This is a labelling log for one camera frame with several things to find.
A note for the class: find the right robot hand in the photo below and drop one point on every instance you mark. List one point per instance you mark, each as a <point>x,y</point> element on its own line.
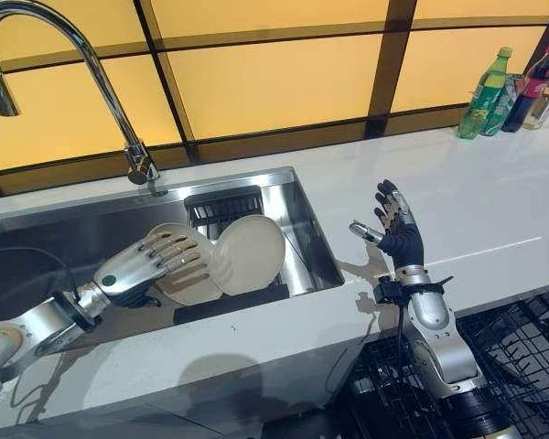
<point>400,238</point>

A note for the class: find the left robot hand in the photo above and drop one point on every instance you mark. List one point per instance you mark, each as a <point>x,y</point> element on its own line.
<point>132,270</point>

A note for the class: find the cream round plate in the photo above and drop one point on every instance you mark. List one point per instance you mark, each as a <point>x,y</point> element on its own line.
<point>187,270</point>
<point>249,253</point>

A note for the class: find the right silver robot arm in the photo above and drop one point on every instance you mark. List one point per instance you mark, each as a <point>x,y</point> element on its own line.
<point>444,338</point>

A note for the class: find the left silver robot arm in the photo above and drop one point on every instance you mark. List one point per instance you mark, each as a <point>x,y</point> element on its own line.
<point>41,315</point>

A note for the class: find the stainless steel sink basin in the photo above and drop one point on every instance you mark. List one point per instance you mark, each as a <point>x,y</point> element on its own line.
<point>196,247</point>

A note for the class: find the black dish drying rack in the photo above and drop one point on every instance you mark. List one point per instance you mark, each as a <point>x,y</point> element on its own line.
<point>229,215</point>

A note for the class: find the green soda bottle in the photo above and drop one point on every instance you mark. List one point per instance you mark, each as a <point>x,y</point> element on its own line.
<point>482,98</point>

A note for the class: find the green snack packet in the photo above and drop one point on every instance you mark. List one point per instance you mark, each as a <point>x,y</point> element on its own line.
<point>501,107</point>

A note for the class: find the dark cola bottle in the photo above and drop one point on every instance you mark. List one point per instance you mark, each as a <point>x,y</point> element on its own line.
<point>528,93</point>

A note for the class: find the clear water bottle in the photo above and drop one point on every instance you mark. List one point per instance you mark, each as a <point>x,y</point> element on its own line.
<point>546,98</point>

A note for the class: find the chrome gooseneck faucet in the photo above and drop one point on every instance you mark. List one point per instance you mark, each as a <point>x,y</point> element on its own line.
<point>73,73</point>

